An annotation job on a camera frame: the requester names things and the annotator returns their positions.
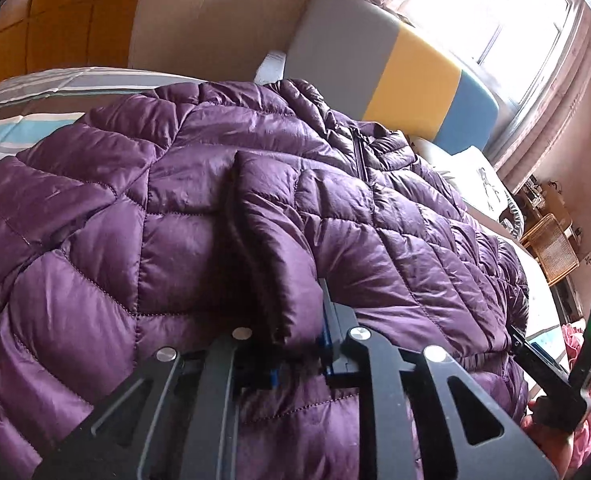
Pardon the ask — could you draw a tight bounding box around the purple quilted down jacket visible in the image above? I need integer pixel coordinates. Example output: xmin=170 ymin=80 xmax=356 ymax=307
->
xmin=0 ymin=80 xmax=529 ymax=479

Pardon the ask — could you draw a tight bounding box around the right hand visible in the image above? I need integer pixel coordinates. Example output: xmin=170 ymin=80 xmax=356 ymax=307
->
xmin=520 ymin=396 xmax=591 ymax=479

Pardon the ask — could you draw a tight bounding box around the rattan wooden chair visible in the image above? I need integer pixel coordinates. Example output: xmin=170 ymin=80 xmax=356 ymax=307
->
xmin=521 ymin=214 xmax=580 ymax=287

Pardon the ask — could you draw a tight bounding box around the cluttered desk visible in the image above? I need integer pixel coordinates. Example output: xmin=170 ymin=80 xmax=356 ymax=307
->
xmin=516 ymin=176 xmax=581 ymax=249

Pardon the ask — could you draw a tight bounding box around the white deer print pillow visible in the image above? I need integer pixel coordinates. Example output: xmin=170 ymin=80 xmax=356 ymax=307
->
xmin=410 ymin=136 xmax=509 ymax=221

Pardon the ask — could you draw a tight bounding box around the right patterned curtain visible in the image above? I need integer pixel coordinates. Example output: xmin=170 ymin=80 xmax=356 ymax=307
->
xmin=484 ymin=0 xmax=591 ymax=192

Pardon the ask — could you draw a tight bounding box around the striped bed sheet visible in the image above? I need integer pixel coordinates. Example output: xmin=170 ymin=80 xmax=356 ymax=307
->
xmin=0 ymin=65 xmax=206 ymax=411

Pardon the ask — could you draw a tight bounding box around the window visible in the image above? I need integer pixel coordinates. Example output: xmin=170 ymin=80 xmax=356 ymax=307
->
xmin=389 ymin=0 xmax=584 ymax=122

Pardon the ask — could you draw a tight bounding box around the grey yellow blue sofa chair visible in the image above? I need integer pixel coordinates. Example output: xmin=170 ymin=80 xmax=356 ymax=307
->
xmin=255 ymin=0 xmax=499 ymax=155

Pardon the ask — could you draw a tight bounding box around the wooden wardrobe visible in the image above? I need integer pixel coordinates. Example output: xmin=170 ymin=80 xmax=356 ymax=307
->
xmin=0 ymin=0 xmax=138 ymax=81

